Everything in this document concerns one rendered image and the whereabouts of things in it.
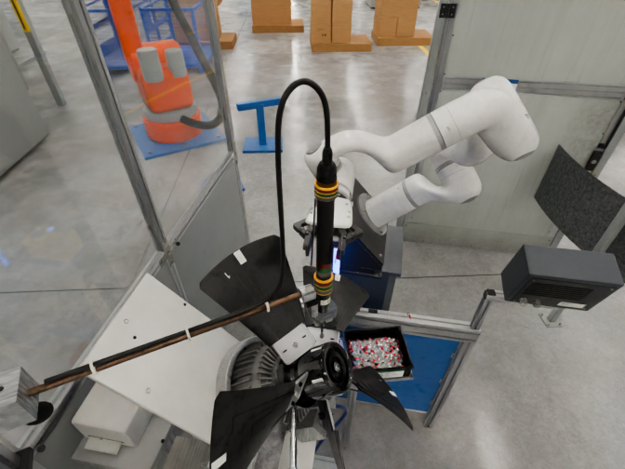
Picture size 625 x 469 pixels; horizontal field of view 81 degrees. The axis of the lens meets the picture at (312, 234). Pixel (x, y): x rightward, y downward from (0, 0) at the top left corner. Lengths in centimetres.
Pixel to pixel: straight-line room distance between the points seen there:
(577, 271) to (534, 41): 151
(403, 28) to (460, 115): 808
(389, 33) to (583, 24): 656
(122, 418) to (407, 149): 104
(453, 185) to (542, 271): 38
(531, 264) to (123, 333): 111
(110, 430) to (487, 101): 124
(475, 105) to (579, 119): 192
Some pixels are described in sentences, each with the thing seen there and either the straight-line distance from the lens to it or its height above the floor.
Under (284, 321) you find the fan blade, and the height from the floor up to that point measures 130.
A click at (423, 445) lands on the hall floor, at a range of 221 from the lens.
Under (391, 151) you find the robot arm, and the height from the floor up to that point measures 161.
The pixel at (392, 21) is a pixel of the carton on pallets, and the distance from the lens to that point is 885.
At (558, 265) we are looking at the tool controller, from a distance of 131.
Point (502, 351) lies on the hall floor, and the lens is 264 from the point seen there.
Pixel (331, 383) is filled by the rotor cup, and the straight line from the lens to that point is 88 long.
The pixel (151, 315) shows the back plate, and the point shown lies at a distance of 96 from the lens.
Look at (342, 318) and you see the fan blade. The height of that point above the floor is 118.
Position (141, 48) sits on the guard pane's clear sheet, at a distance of 149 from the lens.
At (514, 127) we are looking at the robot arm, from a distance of 99.
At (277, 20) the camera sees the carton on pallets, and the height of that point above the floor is 22.
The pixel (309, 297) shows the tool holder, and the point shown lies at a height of 139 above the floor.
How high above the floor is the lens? 202
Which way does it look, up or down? 41 degrees down
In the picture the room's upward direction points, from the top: straight up
